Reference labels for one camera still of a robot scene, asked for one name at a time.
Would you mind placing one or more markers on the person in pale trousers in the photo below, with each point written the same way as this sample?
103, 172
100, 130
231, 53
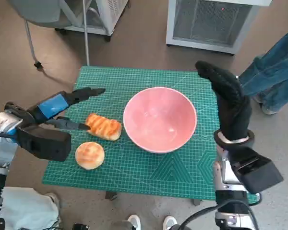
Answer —
26, 208

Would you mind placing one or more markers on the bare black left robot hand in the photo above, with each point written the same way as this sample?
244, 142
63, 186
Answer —
52, 106

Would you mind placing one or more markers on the white mesh cabinet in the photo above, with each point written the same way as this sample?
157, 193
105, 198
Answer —
108, 14
206, 21

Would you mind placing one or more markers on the pink bowl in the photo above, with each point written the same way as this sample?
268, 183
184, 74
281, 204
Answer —
158, 119

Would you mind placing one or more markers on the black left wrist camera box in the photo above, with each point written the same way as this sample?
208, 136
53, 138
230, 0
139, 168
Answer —
45, 143

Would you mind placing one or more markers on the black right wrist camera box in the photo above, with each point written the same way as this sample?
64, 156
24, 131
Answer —
259, 172

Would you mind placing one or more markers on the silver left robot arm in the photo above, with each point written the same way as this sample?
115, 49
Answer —
2, 124

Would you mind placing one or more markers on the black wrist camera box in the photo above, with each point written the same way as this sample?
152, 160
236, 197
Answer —
45, 143
259, 172

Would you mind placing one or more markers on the round toy bread bun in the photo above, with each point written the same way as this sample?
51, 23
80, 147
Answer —
90, 155

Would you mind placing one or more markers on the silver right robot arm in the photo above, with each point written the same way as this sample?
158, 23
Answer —
226, 177

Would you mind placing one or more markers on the green cutting mat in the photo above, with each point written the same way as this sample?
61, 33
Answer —
146, 172

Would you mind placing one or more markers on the long striped toy bread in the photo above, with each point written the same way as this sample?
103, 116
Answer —
103, 125

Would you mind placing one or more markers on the dark table bracket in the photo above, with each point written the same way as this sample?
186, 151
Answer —
197, 202
111, 196

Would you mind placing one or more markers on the grey chair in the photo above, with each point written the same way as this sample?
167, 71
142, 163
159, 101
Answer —
38, 10

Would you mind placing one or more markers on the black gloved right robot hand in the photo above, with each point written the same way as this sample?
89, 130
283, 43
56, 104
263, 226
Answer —
232, 107

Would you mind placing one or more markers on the white shoe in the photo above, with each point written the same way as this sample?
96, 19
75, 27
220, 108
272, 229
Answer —
170, 221
134, 221

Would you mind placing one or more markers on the thin metal pole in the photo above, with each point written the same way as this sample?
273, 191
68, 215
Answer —
86, 33

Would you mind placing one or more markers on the person in jeans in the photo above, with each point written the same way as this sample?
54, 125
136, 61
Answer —
278, 72

